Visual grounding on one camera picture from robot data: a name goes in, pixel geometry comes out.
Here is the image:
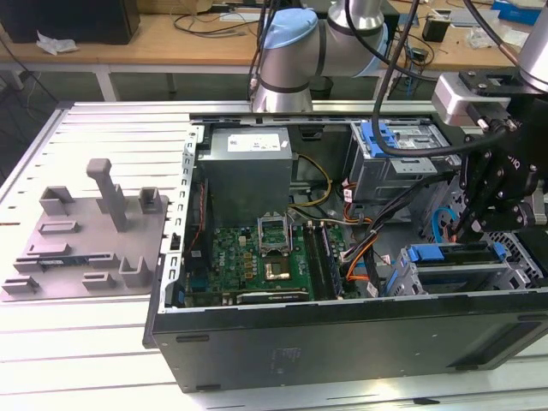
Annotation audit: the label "flat grey white box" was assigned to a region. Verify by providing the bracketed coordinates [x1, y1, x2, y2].
[449, 9, 501, 29]

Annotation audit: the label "CPU socket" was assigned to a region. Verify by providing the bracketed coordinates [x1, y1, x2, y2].
[261, 255, 293, 283]

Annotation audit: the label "long wooden desk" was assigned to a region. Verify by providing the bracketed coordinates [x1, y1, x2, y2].
[0, 0, 548, 103]

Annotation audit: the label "blue carton box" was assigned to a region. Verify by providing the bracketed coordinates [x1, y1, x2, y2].
[491, 0, 543, 22]

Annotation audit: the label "grey power supply unit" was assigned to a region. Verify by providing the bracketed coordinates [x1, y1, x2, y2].
[195, 127, 295, 217]

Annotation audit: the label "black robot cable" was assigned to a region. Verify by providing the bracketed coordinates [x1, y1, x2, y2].
[370, 0, 510, 158]

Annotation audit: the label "black RAM slot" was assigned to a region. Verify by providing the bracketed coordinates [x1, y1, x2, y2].
[302, 222, 329, 301]
[319, 223, 345, 300]

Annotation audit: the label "red white wire bundle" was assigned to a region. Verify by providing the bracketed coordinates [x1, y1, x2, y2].
[341, 179, 373, 227]

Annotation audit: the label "large black box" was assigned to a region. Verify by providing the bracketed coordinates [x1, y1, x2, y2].
[0, 0, 141, 46]

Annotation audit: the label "grey plastic parts rack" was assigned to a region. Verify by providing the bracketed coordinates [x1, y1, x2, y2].
[0, 158, 171, 305]

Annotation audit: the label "orange disk power wire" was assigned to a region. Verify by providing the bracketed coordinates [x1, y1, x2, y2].
[444, 213, 463, 244]

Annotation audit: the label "green RAM stick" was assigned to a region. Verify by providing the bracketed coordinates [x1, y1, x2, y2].
[37, 256, 89, 269]

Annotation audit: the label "black waste bin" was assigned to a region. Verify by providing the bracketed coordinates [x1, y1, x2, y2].
[308, 75, 334, 102]

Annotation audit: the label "clear plastic bags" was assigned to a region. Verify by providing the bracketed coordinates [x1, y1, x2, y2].
[465, 19, 521, 49]

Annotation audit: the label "green motherboard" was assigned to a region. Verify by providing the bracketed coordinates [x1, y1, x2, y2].
[183, 220, 360, 307]

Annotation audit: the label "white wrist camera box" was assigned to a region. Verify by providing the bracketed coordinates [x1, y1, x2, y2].
[431, 71, 513, 128]

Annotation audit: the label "thick black cable bundle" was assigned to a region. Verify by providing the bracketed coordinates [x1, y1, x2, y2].
[340, 170, 462, 266]

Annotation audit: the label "crumpled white plastic bag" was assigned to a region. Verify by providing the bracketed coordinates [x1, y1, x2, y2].
[35, 29, 80, 57]

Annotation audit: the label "blue disk data wire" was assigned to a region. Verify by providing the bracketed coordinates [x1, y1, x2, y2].
[431, 206, 456, 244]

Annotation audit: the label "blue plastic drive latch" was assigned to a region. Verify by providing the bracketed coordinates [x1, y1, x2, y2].
[360, 122, 404, 158]

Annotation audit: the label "hard disk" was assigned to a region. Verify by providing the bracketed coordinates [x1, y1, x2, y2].
[406, 241, 509, 295]

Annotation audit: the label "grey metal drive cage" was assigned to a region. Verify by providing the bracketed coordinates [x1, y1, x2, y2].
[345, 122, 464, 215]

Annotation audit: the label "small black cube box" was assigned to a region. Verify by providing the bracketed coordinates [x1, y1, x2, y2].
[421, 14, 451, 43]

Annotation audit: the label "metal socket cover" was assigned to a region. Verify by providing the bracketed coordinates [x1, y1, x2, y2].
[255, 213, 295, 258]

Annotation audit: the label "orange black wire bundle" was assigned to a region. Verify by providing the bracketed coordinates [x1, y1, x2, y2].
[345, 230, 380, 283]

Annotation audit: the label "yellow black power wire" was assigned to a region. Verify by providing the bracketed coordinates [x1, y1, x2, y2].
[290, 153, 334, 210]

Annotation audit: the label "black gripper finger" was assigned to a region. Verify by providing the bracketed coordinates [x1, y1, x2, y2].
[464, 169, 539, 235]
[453, 147, 500, 239]

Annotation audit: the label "black graphics card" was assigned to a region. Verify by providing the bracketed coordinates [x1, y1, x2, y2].
[235, 289, 310, 306]

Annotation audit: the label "grey metal disk bay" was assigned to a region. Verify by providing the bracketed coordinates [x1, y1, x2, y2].
[387, 241, 545, 296]

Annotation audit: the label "black open PC case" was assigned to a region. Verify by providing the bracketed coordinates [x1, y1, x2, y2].
[142, 110, 548, 394]

